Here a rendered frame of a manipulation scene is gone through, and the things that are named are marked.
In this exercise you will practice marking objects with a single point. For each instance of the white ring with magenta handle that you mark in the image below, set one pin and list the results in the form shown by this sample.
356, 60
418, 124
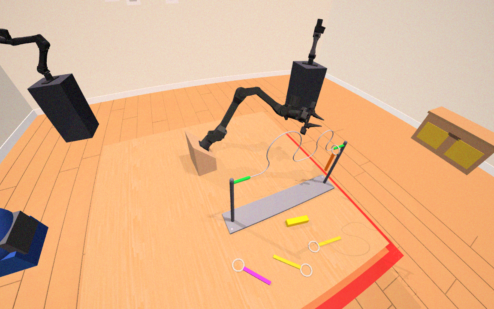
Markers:
251, 272

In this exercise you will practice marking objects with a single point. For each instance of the brown bar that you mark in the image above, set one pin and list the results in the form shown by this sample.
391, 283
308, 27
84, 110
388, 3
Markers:
331, 158

